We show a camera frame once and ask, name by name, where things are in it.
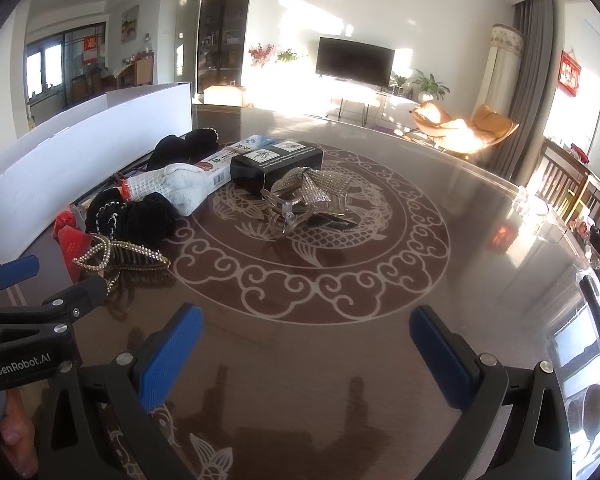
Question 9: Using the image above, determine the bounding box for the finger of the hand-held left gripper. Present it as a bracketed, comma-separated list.
[0, 276, 108, 335]
[0, 255, 41, 307]

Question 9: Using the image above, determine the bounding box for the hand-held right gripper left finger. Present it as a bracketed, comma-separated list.
[37, 303, 204, 480]

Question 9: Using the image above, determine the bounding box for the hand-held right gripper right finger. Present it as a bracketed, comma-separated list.
[409, 305, 573, 480]

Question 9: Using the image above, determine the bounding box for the red packet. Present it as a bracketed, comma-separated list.
[54, 212, 98, 283]

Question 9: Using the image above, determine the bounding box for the pearl hair claw clip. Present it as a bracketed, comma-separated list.
[72, 234, 171, 291]

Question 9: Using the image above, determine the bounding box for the white panel board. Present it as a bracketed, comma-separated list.
[0, 82, 193, 266]

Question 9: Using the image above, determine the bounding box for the white knitted glove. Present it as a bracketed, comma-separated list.
[120, 162, 221, 217]

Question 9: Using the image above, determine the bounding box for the black velvet hair accessory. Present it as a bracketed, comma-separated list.
[146, 129, 220, 172]

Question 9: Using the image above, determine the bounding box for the black printed box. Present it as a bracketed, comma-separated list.
[229, 140, 325, 196]

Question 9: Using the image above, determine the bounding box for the blue and white long box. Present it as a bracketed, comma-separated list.
[232, 134, 278, 156]

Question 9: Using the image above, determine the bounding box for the brown patterned desktop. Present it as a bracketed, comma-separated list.
[0, 102, 600, 480]

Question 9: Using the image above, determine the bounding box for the person's left hand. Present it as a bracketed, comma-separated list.
[0, 390, 38, 468]

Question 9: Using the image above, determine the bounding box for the clear plastic holder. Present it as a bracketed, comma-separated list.
[512, 185, 568, 241]

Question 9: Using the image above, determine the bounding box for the white box with red label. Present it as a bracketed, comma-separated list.
[197, 146, 246, 193]

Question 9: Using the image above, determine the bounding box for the glass balcony door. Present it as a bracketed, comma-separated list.
[24, 22, 108, 111]

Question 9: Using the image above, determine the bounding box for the slatted wooden chair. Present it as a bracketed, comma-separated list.
[527, 137, 591, 221]

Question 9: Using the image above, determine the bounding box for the wooden dining table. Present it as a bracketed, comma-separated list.
[102, 62, 141, 92]

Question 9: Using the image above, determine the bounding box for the orange lounge chair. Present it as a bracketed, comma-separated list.
[412, 101, 520, 153]

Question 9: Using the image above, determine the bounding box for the brown cardboard box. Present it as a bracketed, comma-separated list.
[203, 85, 248, 107]

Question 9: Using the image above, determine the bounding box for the white television stand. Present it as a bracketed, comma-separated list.
[300, 80, 421, 128]

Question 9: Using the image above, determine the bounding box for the green potted plant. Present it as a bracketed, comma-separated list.
[411, 71, 451, 103]

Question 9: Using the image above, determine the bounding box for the framed painting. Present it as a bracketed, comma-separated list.
[121, 5, 140, 43]

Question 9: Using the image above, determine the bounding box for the grey curtain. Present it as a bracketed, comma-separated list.
[487, 0, 556, 181]

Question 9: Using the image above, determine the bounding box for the covered standing air conditioner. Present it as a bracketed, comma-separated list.
[472, 23, 526, 126]

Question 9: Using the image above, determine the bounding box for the dark display cabinet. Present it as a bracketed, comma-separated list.
[196, 0, 256, 93]

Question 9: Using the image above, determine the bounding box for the red flower arrangement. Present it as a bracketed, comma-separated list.
[248, 42, 276, 68]

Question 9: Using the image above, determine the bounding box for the black flat television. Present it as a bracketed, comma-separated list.
[316, 36, 396, 86]

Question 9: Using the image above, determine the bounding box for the red wall hanging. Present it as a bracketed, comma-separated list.
[557, 51, 581, 96]

